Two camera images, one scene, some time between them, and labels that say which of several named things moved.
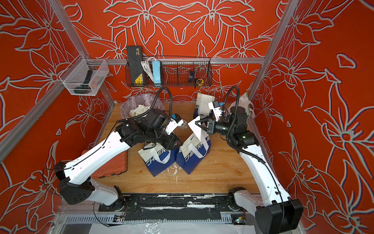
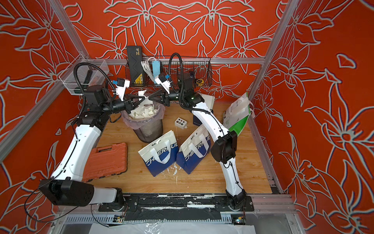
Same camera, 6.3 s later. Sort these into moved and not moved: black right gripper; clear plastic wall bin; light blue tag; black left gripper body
Moved: black left gripper body; black right gripper
Not moved: clear plastic wall bin; light blue tag
